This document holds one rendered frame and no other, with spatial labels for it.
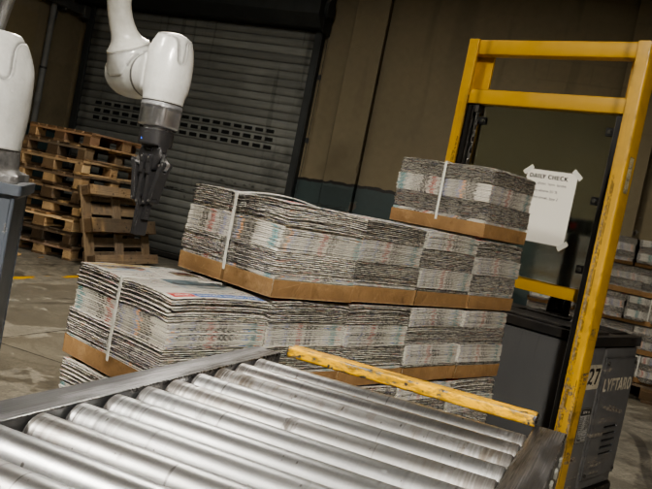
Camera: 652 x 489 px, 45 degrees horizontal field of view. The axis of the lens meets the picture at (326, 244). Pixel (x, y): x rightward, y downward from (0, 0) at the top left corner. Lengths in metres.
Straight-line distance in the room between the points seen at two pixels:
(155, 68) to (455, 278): 1.15
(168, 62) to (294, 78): 7.73
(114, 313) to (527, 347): 1.85
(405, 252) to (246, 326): 0.60
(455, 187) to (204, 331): 1.17
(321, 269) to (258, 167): 7.58
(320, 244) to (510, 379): 1.51
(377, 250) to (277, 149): 7.33
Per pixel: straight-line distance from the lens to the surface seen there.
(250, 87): 9.68
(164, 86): 1.75
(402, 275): 2.21
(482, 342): 2.68
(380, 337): 2.20
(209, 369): 1.19
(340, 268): 1.98
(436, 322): 2.41
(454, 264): 2.42
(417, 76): 9.01
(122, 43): 1.88
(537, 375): 3.18
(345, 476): 0.86
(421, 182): 2.68
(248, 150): 9.55
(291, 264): 1.85
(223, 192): 2.00
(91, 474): 0.77
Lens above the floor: 1.08
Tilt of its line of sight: 3 degrees down
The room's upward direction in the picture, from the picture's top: 11 degrees clockwise
